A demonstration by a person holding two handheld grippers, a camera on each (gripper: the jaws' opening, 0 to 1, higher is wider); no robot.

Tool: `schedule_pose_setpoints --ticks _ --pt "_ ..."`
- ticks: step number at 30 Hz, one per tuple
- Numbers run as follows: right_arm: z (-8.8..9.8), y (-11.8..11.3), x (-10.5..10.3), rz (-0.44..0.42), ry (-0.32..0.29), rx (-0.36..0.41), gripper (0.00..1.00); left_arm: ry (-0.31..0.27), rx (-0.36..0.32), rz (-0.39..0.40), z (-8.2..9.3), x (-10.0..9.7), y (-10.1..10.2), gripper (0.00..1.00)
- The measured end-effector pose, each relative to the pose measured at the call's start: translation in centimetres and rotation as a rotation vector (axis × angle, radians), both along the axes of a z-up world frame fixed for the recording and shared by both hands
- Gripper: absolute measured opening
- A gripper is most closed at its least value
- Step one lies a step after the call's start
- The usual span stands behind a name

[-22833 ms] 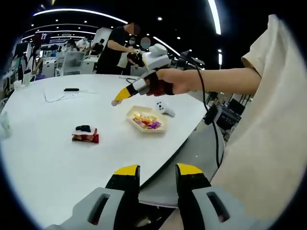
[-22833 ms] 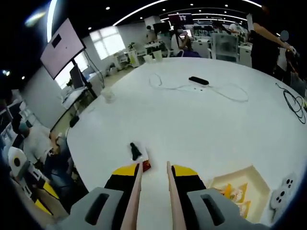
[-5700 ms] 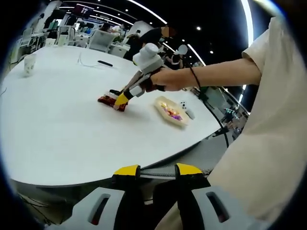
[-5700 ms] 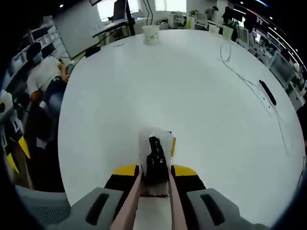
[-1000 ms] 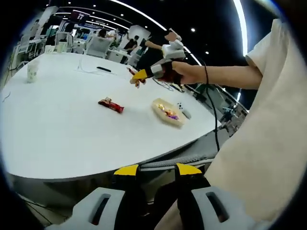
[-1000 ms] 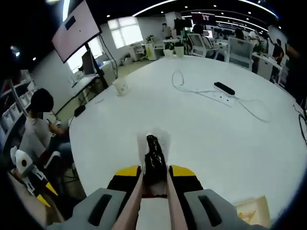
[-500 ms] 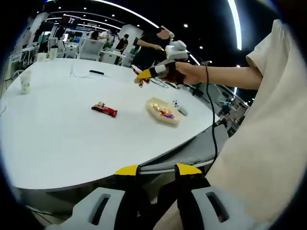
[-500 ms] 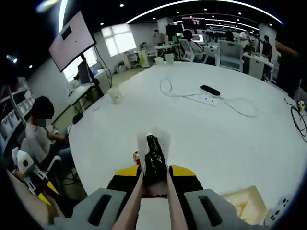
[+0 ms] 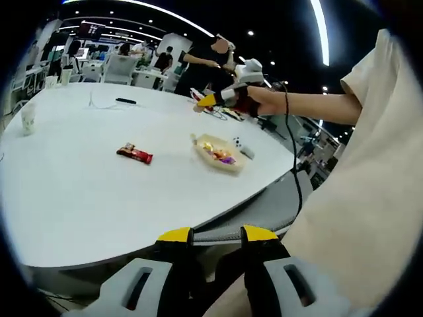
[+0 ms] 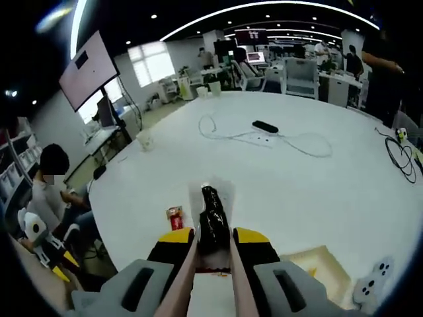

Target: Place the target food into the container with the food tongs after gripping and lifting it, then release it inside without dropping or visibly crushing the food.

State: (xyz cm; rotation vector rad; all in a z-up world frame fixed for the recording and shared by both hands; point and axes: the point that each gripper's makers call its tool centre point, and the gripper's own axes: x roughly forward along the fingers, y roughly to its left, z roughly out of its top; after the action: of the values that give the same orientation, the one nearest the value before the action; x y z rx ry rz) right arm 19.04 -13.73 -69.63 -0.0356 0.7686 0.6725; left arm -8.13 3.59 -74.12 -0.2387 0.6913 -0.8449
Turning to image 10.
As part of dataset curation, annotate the white office chair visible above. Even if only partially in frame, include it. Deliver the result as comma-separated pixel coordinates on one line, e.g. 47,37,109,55
237,61,268,92
284,58,321,99

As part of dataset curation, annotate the large white-screen monitor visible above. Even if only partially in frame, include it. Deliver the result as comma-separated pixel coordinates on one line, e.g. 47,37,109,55
59,30,120,113

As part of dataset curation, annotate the black food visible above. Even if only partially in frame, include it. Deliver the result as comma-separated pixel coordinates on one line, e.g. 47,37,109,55
188,180,237,277

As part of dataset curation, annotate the thin curved ceiling light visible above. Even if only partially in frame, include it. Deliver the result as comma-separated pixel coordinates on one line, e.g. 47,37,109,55
160,1,381,42

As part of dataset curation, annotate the black oblong device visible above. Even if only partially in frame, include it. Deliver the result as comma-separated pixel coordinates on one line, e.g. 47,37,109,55
252,120,280,134

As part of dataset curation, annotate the white shelving unit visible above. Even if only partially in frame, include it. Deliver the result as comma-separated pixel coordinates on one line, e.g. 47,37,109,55
0,133,43,206

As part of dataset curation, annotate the white handheld controller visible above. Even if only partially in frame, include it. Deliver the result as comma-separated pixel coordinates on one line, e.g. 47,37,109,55
352,256,395,307

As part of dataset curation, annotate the wide curved ceiling light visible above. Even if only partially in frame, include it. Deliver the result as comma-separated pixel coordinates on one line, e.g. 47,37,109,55
70,0,88,60

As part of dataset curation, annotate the dark wall display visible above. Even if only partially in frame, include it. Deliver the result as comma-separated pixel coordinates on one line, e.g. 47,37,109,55
234,28,268,46

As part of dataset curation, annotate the cream hexagonal container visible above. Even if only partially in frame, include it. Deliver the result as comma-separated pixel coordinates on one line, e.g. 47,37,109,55
280,244,352,307

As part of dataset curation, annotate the red food packet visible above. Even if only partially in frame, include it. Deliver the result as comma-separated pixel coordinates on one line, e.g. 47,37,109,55
166,205,185,231

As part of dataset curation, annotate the white paper cup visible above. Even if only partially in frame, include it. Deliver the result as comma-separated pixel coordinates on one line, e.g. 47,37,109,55
135,130,155,152

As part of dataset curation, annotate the black desktop monitor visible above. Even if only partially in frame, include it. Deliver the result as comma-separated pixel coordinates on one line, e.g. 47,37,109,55
213,39,239,57

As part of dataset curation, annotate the open laptop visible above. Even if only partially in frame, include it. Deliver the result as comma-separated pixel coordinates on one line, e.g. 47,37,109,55
84,98,120,143

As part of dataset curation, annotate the coiled black cable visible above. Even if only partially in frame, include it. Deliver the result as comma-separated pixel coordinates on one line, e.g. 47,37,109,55
375,127,418,184

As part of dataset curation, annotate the black remote with white cable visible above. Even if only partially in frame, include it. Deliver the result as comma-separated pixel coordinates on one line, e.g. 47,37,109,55
198,114,333,159

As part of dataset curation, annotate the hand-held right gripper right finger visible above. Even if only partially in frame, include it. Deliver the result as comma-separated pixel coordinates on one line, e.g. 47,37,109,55
233,227,366,317

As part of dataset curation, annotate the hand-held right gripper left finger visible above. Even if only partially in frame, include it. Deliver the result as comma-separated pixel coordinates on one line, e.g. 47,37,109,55
71,227,196,317

